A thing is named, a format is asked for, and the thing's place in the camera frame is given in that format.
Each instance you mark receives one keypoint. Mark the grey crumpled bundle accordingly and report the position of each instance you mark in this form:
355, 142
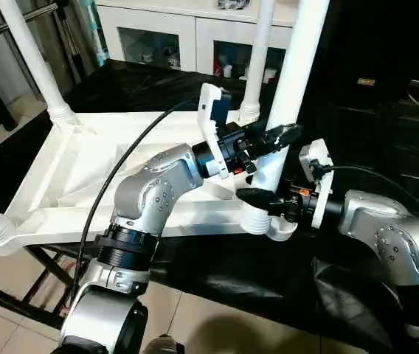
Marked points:
233, 4

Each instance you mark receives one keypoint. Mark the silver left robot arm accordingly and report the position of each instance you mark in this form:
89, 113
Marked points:
143, 214

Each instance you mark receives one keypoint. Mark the white glass-door cabinet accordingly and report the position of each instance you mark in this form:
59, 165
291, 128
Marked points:
165, 29

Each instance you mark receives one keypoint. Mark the black work mat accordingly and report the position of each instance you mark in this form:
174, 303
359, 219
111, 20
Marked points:
327, 280

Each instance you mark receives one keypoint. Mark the red bottle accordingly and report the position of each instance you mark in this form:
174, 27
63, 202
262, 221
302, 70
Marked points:
219, 70

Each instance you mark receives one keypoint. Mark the grey metal rack frame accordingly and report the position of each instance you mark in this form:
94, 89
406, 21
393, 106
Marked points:
18, 37

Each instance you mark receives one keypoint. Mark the small yellow label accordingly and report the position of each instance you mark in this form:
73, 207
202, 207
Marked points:
366, 82

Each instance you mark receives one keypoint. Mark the black metal table frame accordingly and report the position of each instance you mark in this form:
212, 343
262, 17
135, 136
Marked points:
25, 287

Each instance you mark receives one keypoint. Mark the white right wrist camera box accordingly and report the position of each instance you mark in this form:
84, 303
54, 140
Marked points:
319, 169

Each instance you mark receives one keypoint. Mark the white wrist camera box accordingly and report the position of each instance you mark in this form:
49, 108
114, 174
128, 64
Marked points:
211, 118
319, 169

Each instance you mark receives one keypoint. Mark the white plastic table top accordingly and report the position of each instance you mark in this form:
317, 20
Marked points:
84, 162

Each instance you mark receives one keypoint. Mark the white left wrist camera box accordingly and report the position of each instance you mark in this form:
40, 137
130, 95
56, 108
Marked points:
211, 118

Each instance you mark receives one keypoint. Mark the light blue plastic strip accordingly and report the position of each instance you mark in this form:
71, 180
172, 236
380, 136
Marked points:
95, 29

